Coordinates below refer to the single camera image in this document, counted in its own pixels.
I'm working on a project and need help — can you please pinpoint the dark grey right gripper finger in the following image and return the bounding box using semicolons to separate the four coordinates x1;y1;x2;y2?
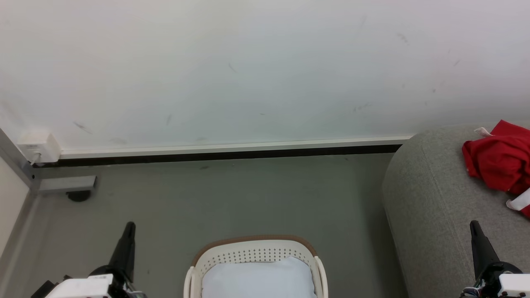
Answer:
470;220;501;279

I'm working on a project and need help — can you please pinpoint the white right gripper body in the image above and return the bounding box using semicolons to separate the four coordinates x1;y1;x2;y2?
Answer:
461;261;530;298

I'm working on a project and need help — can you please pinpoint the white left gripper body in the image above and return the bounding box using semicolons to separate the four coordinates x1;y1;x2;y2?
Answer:
31;265;146;298

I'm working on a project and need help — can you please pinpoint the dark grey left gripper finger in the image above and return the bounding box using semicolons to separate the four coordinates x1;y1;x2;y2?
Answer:
108;221;137;284

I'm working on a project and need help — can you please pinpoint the red garment with white trim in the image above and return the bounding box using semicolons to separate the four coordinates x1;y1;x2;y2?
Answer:
461;120;530;218

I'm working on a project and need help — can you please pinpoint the white plastic laundry basket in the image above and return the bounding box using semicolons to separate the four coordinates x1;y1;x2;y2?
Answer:
183;235;329;298

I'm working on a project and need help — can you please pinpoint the pale blue folded clothing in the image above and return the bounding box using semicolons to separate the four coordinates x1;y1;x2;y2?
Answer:
201;256;318;298

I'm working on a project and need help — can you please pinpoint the grey fabric sofa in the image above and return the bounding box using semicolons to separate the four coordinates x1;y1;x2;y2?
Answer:
381;123;530;298

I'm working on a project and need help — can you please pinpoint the beige partition panel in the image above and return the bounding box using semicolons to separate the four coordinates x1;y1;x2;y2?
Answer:
0;157;30;257

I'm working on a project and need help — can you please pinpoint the grey metal foot bracket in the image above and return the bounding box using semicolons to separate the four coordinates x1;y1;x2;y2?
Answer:
38;175;97;192

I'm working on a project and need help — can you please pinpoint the white wall socket box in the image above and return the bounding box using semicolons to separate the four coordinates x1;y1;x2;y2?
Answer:
17;131;62;164

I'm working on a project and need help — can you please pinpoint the grey metal partition frame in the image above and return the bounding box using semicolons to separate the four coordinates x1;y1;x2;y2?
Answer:
0;127;41;265

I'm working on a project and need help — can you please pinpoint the white wall baseboard strip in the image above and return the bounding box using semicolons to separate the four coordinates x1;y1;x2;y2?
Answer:
60;135;415;160

